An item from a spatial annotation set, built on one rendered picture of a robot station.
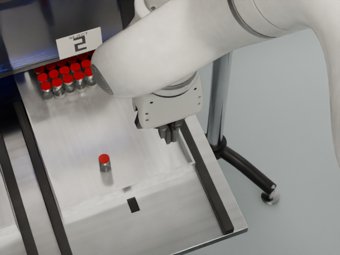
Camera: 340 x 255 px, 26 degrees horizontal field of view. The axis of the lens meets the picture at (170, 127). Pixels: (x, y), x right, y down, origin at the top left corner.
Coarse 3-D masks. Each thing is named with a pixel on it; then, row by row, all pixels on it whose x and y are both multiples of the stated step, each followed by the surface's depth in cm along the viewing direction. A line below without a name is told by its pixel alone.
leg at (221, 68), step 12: (216, 60) 189; (228, 60) 188; (216, 72) 193; (228, 72) 193; (216, 84) 198; (228, 84) 199; (216, 96) 202; (216, 108) 207; (216, 120) 213; (216, 132) 218; (216, 144) 225
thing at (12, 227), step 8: (0, 168) 138; (0, 176) 135; (0, 184) 138; (0, 192) 137; (0, 200) 136; (8, 200) 132; (0, 208) 135; (8, 208) 135; (0, 216) 134; (8, 216) 134; (0, 224) 133; (8, 224) 130; (16, 224) 131; (0, 232) 131; (8, 232) 132
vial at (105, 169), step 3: (99, 162) 136; (108, 162) 135; (99, 165) 136; (102, 165) 136; (105, 165) 136; (108, 165) 136; (102, 168) 136; (105, 168) 136; (108, 168) 137; (111, 168) 139; (102, 171) 137; (105, 171) 137; (108, 171) 138; (105, 174) 138
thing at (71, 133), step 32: (32, 96) 148; (96, 96) 148; (32, 128) 140; (64, 128) 144; (96, 128) 144; (128, 128) 144; (64, 160) 140; (96, 160) 140; (128, 160) 140; (160, 160) 140; (192, 160) 136; (64, 192) 137; (96, 192) 137; (128, 192) 136
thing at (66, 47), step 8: (80, 32) 135; (88, 32) 135; (96, 32) 136; (56, 40) 134; (64, 40) 135; (72, 40) 136; (80, 40) 137; (88, 40) 137; (96, 40) 138; (64, 48) 137; (72, 48) 138; (80, 48) 138; (88, 48) 139; (96, 48) 140; (64, 56) 139
